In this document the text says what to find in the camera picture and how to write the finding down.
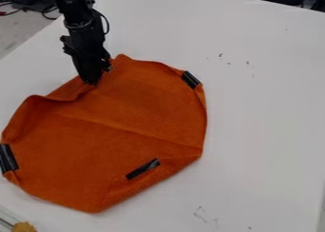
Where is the black cable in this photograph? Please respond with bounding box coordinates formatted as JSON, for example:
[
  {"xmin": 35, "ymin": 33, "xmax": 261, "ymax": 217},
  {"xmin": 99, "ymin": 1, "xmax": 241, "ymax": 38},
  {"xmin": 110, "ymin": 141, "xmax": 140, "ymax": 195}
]
[{"xmin": 39, "ymin": 3, "xmax": 62, "ymax": 21}]

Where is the orange cloth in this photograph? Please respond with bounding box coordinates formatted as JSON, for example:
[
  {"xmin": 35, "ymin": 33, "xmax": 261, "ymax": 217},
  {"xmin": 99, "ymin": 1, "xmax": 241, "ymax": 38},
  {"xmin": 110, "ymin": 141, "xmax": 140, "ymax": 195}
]
[{"xmin": 0, "ymin": 53, "xmax": 210, "ymax": 215}]

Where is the yellow toy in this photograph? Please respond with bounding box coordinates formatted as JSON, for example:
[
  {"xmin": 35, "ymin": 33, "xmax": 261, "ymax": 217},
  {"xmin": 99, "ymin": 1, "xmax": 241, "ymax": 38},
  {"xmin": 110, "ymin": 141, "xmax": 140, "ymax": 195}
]
[{"xmin": 10, "ymin": 221, "xmax": 39, "ymax": 232}]

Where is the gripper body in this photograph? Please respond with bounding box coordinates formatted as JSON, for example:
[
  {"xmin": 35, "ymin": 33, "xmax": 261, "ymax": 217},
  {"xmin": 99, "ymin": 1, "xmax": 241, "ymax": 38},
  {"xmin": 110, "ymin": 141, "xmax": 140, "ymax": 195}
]
[{"xmin": 58, "ymin": 10, "xmax": 115, "ymax": 87}]

